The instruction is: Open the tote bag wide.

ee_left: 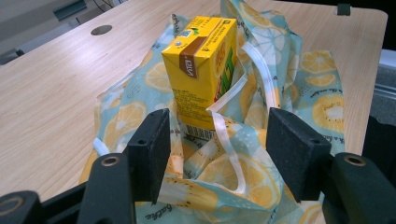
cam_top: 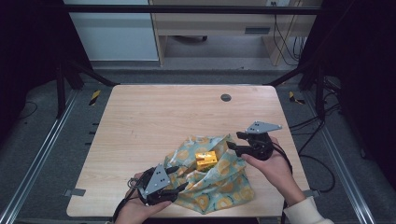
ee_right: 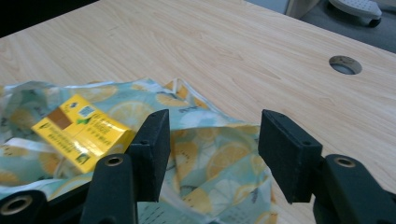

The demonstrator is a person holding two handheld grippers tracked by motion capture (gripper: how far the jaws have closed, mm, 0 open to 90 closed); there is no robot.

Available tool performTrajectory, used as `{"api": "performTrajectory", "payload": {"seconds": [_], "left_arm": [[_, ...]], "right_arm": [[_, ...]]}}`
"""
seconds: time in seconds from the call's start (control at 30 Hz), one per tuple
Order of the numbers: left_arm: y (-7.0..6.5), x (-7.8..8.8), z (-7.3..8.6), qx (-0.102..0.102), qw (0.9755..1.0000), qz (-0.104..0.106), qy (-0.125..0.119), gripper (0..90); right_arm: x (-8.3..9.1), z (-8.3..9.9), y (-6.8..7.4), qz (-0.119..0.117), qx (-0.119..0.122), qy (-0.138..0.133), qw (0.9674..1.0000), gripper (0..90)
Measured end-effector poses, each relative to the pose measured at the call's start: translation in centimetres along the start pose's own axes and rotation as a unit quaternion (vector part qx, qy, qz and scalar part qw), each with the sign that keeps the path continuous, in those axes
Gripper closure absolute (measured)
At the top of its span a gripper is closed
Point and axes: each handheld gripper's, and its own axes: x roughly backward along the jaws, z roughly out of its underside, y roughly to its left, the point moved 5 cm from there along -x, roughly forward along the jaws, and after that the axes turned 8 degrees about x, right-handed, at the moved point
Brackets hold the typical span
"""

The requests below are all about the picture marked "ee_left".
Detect dark object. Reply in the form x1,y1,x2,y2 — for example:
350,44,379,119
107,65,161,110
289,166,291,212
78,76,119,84
361,115,396,178

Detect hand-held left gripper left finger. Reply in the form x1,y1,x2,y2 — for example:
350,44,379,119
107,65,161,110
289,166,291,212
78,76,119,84
125,107,172,205

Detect fruit print drawstring bag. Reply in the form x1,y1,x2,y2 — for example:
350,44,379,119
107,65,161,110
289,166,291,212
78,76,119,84
78,0,347,224

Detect yellow drink carton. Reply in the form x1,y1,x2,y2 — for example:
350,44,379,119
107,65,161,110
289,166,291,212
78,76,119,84
161,15,239,142

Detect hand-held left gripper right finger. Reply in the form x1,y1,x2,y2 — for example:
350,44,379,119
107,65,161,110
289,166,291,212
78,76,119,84
265,106,332,203

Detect grey-green bar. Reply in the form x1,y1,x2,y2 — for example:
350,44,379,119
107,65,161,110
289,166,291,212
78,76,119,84
51,0,89,22

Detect round grey cable grommet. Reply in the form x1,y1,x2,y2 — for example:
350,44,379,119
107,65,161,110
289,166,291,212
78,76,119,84
90,24,114,36

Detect dark table edge clamp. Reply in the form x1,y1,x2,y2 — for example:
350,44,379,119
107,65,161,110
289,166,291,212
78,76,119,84
336,3,352,17

